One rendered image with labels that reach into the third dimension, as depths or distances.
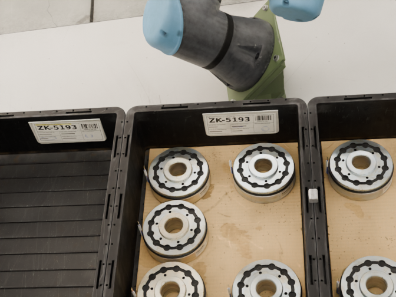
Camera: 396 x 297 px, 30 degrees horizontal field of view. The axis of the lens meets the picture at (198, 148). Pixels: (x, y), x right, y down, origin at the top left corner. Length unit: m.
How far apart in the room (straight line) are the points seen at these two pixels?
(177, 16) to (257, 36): 0.17
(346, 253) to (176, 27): 0.51
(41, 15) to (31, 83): 1.28
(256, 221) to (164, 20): 0.41
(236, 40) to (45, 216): 0.48
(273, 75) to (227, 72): 0.09
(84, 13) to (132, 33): 1.18
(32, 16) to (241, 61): 1.62
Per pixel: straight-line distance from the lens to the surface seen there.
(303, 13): 1.05
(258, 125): 1.25
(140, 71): 1.62
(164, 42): 1.37
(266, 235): 1.19
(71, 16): 2.89
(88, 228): 1.25
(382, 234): 1.19
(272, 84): 1.46
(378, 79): 1.56
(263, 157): 1.23
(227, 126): 1.25
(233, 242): 1.19
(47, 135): 1.32
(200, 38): 1.38
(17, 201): 1.32
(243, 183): 1.21
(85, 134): 1.30
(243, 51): 1.43
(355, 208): 1.21
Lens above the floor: 1.85
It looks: 52 degrees down
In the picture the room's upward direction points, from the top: 12 degrees counter-clockwise
